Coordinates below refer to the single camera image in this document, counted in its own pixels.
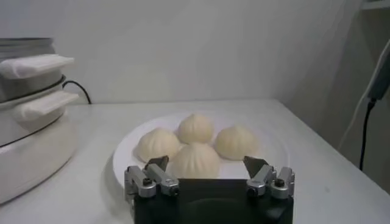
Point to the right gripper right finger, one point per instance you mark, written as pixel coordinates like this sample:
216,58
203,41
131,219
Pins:
265,179

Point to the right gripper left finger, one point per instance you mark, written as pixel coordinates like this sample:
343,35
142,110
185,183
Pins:
152,179

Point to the white steamed baozi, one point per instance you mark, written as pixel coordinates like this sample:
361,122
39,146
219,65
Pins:
157,144
195,128
195,161
236,142

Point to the steel steamer basket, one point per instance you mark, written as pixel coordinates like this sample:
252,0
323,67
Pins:
27,67

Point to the white round plate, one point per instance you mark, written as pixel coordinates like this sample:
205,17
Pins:
128,158

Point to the white electric cooker base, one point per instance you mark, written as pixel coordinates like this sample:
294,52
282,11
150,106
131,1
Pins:
33,158

